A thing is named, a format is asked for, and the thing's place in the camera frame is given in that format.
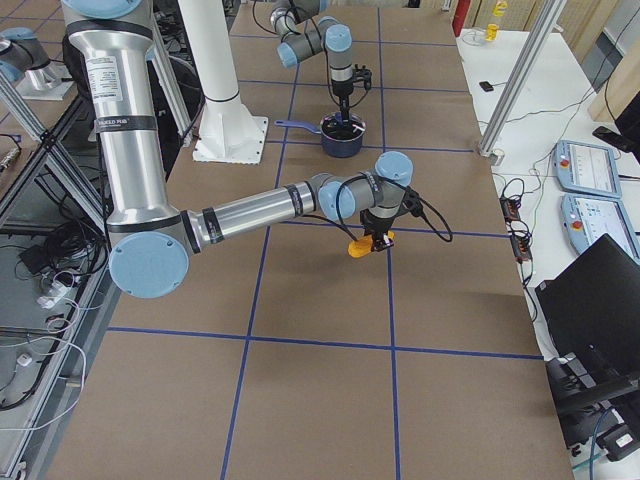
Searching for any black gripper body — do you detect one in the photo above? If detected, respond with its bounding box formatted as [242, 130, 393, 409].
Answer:
[329, 65, 372, 98]
[360, 187, 421, 237]

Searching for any yellow corn cob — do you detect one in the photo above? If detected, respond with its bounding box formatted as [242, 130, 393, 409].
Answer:
[347, 231, 395, 259]

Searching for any glass pot lid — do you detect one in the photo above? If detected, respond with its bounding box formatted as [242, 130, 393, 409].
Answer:
[320, 112, 366, 141]

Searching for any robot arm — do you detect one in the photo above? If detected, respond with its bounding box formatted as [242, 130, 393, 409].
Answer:
[270, 1, 372, 125]
[62, 1, 422, 298]

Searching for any dark blue saucepan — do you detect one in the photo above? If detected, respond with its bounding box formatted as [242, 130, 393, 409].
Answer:
[274, 112, 366, 158]

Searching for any yellow cup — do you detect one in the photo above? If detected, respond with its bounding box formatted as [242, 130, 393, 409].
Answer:
[485, 23, 499, 42]

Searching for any left teach pendant tablet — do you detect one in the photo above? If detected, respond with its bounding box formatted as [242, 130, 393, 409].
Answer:
[561, 193, 639, 262]

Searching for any teach pendant tablet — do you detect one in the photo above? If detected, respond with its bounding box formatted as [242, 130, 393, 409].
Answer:
[552, 140, 622, 199]
[561, 193, 639, 262]

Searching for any right teach pendant tablet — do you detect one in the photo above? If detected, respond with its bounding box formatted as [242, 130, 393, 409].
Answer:
[552, 140, 622, 199]

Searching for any black laptop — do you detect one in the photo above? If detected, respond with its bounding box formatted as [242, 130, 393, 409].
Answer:
[535, 234, 639, 371]

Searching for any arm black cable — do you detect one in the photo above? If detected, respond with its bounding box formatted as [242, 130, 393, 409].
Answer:
[299, 177, 454, 245]

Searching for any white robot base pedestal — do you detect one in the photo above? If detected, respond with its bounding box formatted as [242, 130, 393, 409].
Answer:
[179, 0, 268, 165]

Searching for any aluminium frame post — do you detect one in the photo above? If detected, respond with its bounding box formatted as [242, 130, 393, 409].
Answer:
[478, 0, 567, 166]

